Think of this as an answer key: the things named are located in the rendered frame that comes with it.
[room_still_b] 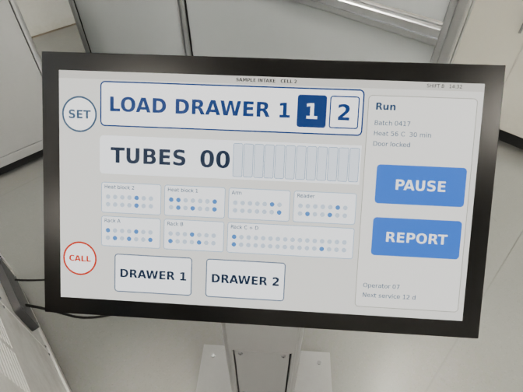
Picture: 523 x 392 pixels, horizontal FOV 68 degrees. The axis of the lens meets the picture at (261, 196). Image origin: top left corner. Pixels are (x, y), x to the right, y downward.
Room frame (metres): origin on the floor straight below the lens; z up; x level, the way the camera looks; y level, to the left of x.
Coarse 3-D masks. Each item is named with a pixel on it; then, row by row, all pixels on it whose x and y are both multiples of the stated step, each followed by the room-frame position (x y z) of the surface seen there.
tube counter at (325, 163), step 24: (216, 144) 0.35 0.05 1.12; (240, 144) 0.35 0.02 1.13; (264, 144) 0.35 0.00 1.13; (288, 144) 0.35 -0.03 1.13; (312, 144) 0.35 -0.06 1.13; (216, 168) 0.33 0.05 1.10; (240, 168) 0.33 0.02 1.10; (264, 168) 0.33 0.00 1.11; (288, 168) 0.33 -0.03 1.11; (312, 168) 0.33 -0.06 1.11; (336, 168) 0.33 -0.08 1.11
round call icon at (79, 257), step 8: (64, 240) 0.29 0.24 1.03; (72, 240) 0.29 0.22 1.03; (80, 240) 0.29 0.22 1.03; (88, 240) 0.29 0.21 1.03; (64, 248) 0.28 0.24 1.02; (72, 248) 0.28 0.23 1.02; (80, 248) 0.28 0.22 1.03; (88, 248) 0.28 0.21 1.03; (96, 248) 0.28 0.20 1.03; (64, 256) 0.27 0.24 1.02; (72, 256) 0.27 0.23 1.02; (80, 256) 0.27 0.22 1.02; (88, 256) 0.27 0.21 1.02; (96, 256) 0.27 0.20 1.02; (64, 264) 0.27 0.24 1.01; (72, 264) 0.27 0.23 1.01; (80, 264) 0.27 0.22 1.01; (88, 264) 0.27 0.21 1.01; (96, 264) 0.27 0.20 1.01; (64, 272) 0.26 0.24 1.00; (72, 272) 0.26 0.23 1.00; (80, 272) 0.26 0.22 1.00; (88, 272) 0.26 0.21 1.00; (96, 272) 0.26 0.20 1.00
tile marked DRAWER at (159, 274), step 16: (128, 256) 0.27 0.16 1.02; (144, 256) 0.27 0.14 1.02; (160, 256) 0.27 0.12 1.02; (176, 256) 0.27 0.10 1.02; (128, 272) 0.26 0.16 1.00; (144, 272) 0.26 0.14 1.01; (160, 272) 0.26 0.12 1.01; (176, 272) 0.26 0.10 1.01; (192, 272) 0.26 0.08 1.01; (128, 288) 0.25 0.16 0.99; (144, 288) 0.25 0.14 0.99; (160, 288) 0.25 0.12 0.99; (176, 288) 0.24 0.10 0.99
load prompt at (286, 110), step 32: (128, 96) 0.39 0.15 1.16; (160, 96) 0.39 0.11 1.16; (192, 96) 0.39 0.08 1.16; (224, 96) 0.39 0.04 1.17; (256, 96) 0.38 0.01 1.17; (288, 96) 0.38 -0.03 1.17; (320, 96) 0.38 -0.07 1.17; (352, 96) 0.38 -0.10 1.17; (192, 128) 0.36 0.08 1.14; (224, 128) 0.36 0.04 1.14; (256, 128) 0.36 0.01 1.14; (288, 128) 0.36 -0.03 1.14; (320, 128) 0.36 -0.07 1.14; (352, 128) 0.36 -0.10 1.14
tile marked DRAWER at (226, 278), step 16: (208, 272) 0.26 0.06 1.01; (224, 272) 0.26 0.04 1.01; (240, 272) 0.25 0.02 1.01; (256, 272) 0.25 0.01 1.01; (272, 272) 0.25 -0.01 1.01; (208, 288) 0.24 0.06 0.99; (224, 288) 0.24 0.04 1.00; (240, 288) 0.24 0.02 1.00; (256, 288) 0.24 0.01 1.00; (272, 288) 0.24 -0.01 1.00
